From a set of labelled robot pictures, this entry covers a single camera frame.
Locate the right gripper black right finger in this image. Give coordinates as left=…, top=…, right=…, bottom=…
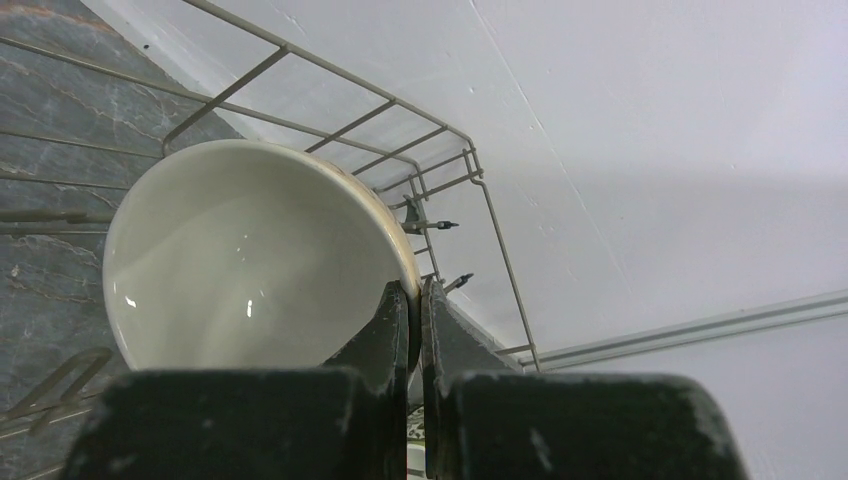
left=421, top=280, right=747, bottom=479

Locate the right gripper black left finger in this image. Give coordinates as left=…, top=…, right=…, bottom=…
left=61, top=281, right=410, bottom=479

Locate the white bowl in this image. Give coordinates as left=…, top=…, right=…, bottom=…
left=102, top=139, right=421, bottom=371

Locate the grey wire dish rack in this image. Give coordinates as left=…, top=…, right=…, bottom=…
left=0, top=0, right=545, bottom=480

